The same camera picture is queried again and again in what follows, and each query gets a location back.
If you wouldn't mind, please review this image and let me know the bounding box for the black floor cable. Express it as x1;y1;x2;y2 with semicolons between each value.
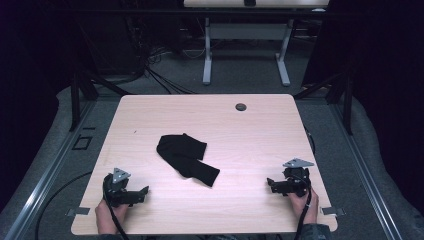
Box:
34;170;94;240

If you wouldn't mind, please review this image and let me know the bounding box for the black cloth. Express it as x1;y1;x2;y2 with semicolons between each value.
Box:
155;132;221;188

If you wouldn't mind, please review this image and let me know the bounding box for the person's left hand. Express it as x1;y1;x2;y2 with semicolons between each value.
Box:
94;199;130;235

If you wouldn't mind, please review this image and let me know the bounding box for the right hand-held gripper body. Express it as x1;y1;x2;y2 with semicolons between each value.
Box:
275;157;315;198

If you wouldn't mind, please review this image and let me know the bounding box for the black metal stand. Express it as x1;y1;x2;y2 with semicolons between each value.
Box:
67;64;132;133
293;68;355;136

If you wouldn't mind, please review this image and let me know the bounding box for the bundle of black floor cables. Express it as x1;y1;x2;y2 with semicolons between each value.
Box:
141;46;198;96

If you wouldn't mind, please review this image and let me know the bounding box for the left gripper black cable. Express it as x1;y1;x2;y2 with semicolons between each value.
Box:
103;181;131;240

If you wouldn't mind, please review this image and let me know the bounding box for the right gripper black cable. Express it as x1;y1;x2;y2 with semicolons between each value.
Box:
293;185;314;240

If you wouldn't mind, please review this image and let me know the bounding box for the person's right hand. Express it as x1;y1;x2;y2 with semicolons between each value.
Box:
287;187;320;225

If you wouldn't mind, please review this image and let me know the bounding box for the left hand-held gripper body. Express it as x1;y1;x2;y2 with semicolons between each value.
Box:
102;167;142;208

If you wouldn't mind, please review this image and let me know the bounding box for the table with white legs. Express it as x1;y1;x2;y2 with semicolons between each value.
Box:
183;0;331;87

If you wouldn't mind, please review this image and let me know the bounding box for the grey metal table bracket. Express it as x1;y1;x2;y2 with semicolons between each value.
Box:
65;206;91;218
320;206;347;217

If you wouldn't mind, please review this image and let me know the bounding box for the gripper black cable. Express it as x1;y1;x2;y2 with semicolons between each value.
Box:
103;181;131;240
293;185;314;240

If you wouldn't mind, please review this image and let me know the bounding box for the aluminium floor rail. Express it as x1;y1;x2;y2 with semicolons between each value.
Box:
2;99;98;240
328;99;405;240

